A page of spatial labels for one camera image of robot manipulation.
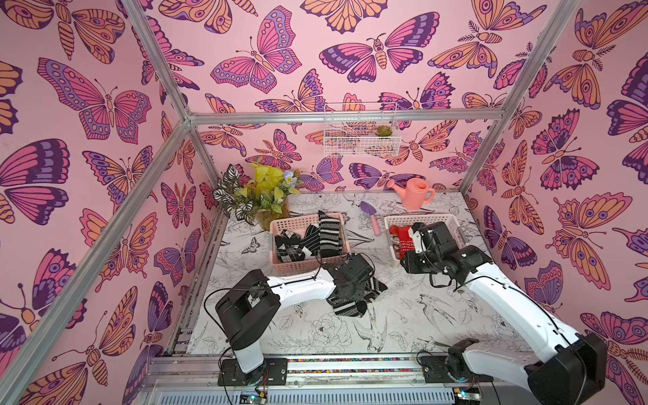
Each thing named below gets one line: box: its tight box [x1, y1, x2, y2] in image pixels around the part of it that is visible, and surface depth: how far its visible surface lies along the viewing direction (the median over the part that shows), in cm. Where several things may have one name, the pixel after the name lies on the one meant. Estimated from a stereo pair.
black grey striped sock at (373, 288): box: [363, 275, 389, 303], surface depth 91 cm
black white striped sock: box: [318, 210, 344, 259], surface depth 102 cm
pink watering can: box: [386, 177, 436, 211], surface depth 112 cm
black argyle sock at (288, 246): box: [274, 229, 306, 264], surface depth 102 cm
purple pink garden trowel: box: [360, 200, 381, 237], surface depth 115 cm
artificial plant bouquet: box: [212, 163, 304, 231], surface depth 94 cm
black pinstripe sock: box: [299, 224, 321, 257], surface depth 102 cm
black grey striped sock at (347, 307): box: [325, 296, 368, 319], surface depth 85 cm
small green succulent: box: [374, 124, 393, 137], surface depth 95 cm
